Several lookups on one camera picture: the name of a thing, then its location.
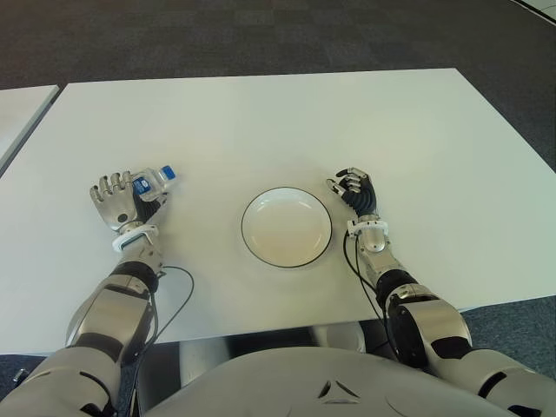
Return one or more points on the small black white floor object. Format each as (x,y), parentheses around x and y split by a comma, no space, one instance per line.
(19,375)

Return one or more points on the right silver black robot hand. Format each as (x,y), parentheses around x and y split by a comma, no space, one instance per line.
(361,197)

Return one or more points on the white plate with black rim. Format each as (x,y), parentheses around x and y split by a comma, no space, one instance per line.
(286,227)

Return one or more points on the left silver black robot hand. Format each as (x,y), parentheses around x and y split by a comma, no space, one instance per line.
(113,206)

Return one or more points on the white robot leg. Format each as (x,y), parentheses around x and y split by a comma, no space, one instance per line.
(339,336)

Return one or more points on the clear water bottle blue cap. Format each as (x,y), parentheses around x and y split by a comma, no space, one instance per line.
(152,182)

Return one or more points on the grey robot torso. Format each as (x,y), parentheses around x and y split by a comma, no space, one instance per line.
(321,382)

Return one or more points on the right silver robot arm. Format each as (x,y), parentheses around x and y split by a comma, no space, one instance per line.
(425,317)

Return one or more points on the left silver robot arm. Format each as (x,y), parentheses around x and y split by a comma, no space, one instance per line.
(113,304)

